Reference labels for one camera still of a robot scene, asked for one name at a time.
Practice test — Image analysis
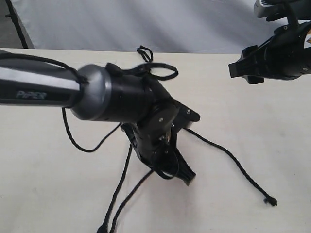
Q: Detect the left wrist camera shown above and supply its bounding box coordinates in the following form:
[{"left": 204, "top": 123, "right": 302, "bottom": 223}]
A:
[{"left": 173, "top": 101, "right": 201, "bottom": 130}]

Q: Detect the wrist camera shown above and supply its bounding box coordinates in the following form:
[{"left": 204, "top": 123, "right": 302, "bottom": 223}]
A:
[
  {"left": 254, "top": 0, "right": 297, "bottom": 21},
  {"left": 173, "top": 101, "right": 201, "bottom": 130}
]

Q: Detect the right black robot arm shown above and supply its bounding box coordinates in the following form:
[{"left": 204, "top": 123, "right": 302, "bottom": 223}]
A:
[{"left": 228, "top": 21, "right": 311, "bottom": 84}]

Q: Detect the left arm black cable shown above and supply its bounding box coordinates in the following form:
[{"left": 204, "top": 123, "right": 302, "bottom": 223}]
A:
[{"left": 0, "top": 53, "right": 179, "bottom": 180}]

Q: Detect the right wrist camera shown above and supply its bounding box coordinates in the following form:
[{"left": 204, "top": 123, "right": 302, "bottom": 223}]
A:
[{"left": 254, "top": 0, "right": 297, "bottom": 21}]

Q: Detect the black stand pole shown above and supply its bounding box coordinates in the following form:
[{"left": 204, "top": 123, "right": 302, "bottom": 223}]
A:
[{"left": 5, "top": 0, "right": 29, "bottom": 49}]

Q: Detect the white backdrop cloth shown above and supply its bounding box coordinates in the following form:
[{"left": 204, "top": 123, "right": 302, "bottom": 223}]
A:
[{"left": 12, "top": 0, "right": 287, "bottom": 54}]

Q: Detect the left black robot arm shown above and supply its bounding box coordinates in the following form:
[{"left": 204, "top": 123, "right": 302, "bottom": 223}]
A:
[{"left": 0, "top": 50, "right": 200, "bottom": 185}]

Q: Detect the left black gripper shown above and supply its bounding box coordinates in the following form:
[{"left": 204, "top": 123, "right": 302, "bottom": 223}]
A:
[{"left": 121, "top": 80, "right": 196, "bottom": 186}]

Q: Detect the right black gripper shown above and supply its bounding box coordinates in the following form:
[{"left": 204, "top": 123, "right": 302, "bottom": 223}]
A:
[{"left": 228, "top": 24, "right": 304, "bottom": 84}]

